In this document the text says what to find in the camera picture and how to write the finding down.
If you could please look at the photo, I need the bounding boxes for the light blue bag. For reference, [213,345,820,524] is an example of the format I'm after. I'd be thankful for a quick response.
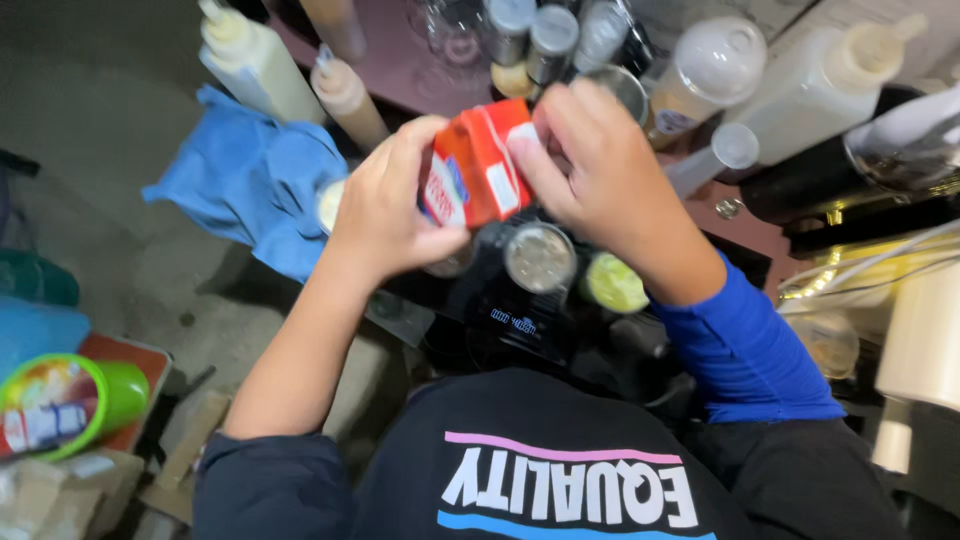
[0,295,93,378]

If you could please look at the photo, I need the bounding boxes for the brown cardboard pieces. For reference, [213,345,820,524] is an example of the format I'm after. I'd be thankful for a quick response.
[0,390,232,540]

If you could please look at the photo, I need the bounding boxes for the stack of white paper cups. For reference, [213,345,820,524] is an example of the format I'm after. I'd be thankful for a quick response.
[870,261,960,475]

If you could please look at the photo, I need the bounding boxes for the clear drinking glasses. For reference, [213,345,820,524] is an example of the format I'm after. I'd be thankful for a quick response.
[407,0,490,70]

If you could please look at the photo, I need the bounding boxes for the black and gold machine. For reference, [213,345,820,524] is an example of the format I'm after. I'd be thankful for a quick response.
[738,84,960,261]

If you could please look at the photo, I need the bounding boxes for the pale lid jar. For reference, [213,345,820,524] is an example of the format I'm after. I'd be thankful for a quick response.
[314,177,348,236]

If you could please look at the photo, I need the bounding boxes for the grey lid jar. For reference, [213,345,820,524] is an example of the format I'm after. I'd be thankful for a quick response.
[423,238,479,281]

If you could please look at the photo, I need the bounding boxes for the person's black printed shirt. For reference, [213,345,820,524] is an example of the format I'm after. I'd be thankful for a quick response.
[190,366,910,540]

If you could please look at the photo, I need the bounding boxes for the yellow lid jar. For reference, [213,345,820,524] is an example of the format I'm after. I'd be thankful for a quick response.
[490,60,538,101]

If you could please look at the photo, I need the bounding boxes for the person's right hand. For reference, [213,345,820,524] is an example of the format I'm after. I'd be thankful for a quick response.
[507,78,711,303]

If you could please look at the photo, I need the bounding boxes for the tan squeeze bottle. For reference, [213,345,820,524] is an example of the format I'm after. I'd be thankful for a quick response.
[309,45,392,156]
[298,0,369,63]

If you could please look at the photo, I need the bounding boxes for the black jar rack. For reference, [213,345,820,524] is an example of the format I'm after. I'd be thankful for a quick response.
[382,206,680,376]

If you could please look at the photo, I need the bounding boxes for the dome-lid syrup bottle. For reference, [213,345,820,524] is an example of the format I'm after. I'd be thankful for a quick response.
[645,16,769,152]

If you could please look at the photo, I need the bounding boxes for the white cables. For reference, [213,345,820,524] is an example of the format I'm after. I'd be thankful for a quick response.
[775,219,960,315]

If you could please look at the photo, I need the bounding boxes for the metal cup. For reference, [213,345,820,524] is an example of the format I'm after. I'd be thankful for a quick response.
[576,64,651,126]

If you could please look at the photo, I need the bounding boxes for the cream squeeze bottle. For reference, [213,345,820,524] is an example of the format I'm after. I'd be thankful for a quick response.
[196,0,328,128]

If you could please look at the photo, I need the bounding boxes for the silver lid jar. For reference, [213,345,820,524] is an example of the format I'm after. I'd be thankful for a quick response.
[503,222,579,296]

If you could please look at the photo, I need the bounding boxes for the green lid jar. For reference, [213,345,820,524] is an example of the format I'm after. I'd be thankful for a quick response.
[582,252,651,315]

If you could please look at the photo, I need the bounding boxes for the orange box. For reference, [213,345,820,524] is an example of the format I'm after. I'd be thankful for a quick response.
[78,331,174,456]

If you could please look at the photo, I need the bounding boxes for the person's left hand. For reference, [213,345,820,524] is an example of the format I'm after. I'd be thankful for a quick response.
[327,114,472,283]

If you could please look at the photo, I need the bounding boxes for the large white squeeze bottle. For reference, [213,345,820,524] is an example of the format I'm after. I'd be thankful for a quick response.
[723,12,930,168]

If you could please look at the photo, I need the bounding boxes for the blue cloth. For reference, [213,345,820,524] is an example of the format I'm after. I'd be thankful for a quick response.
[141,84,351,285]

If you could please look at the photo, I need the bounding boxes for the green printed cup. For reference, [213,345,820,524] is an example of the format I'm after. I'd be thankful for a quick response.
[0,353,152,463]

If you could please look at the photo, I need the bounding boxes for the dark green bag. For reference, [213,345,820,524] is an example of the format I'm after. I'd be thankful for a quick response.
[0,246,81,308]

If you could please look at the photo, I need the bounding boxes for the clear plastic cup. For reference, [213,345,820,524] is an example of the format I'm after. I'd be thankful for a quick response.
[783,309,861,381]

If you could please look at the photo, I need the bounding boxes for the metal shaker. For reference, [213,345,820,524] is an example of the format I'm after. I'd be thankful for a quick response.
[483,0,538,68]
[573,0,633,75]
[524,5,581,86]

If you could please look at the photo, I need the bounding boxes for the orange-red drink carton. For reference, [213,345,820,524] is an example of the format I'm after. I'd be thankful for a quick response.
[417,97,543,231]

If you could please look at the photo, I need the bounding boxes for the small clear squeeze bottle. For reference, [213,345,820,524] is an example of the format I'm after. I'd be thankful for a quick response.
[663,123,761,201]

